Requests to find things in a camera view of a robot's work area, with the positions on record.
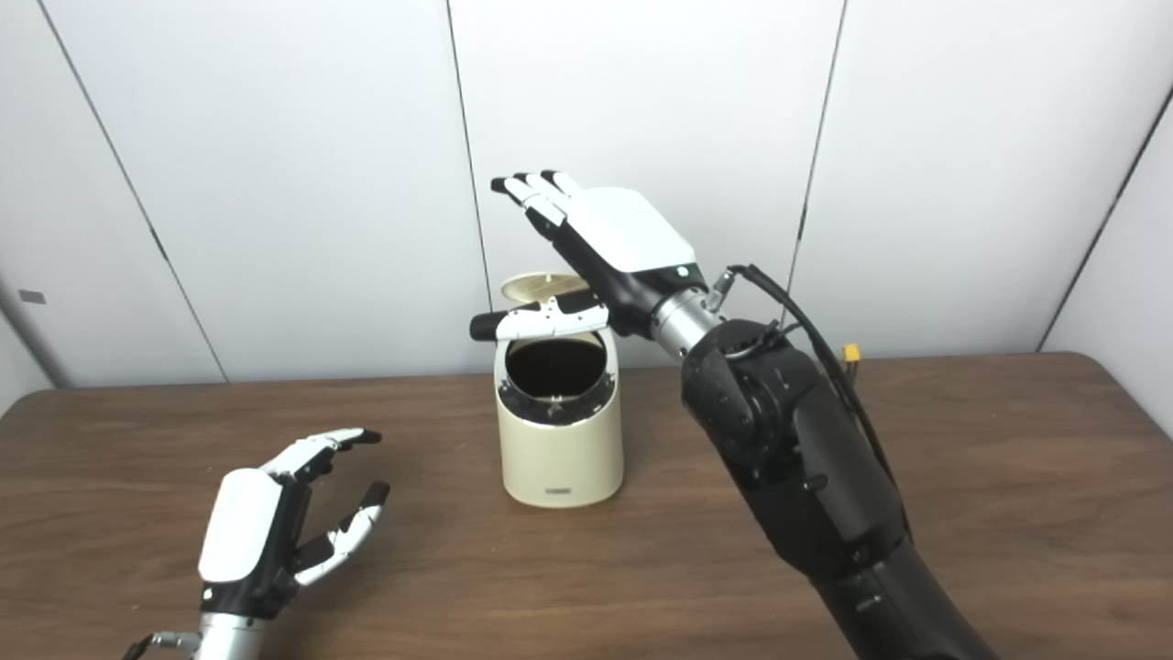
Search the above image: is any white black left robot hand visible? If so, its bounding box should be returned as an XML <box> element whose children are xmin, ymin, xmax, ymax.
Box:
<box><xmin>198</xmin><ymin>427</ymin><xmax>391</xmax><ymax>618</ymax></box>

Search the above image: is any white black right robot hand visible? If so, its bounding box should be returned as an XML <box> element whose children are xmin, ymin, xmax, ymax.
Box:
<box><xmin>469</xmin><ymin>170</ymin><xmax>711</xmax><ymax>343</ymax></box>

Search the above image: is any cream round bin lid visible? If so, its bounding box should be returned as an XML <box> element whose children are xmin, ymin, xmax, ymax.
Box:
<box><xmin>500</xmin><ymin>271</ymin><xmax>598</xmax><ymax>318</ymax></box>

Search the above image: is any cream-colored bin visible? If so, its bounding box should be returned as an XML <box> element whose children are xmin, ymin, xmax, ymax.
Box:
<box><xmin>494</xmin><ymin>312</ymin><xmax>626</xmax><ymax>509</ymax></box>

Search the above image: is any black bin liner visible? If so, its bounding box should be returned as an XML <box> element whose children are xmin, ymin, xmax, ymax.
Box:
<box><xmin>499</xmin><ymin>367</ymin><xmax>617</xmax><ymax>428</ymax></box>

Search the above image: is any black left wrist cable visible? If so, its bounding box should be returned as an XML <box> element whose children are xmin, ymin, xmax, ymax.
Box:
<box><xmin>119</xmin><ymin>631</ymin><xmax>201</xmax><ymax>660</ymax></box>

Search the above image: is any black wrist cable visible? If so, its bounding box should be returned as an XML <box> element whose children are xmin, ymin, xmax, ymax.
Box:
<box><xmin>706</xmin><ymin>264</ymin><xmax>914</xmax><ymax>544</ymax></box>
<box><xmin>119</xmin><ymin>631</ymin><xmax>201</xmax><ymax>660</ymax></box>

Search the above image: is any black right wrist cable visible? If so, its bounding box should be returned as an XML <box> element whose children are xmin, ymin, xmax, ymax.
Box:
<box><xmin>706</xmin><ymin>264</ymin><xmax>914</xmax><ymax>544</ymax></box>

